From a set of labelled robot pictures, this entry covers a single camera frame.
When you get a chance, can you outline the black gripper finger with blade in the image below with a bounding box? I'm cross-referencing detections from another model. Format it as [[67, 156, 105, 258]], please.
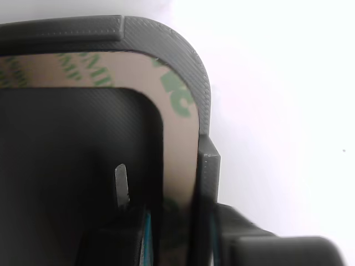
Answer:
[[77, 163, 154, 266]]

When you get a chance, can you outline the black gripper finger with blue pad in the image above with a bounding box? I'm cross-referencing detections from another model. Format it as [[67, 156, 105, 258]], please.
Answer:
[[210, 203, 280, 266]]

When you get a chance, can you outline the beige adhesive rectangular frame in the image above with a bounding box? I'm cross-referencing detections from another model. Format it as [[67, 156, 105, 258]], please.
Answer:
[[0, 50, 201, 266]]

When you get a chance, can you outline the grey holder plate with rails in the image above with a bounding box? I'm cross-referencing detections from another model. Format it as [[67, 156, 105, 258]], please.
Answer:
[[0, 15, 222, 266]]

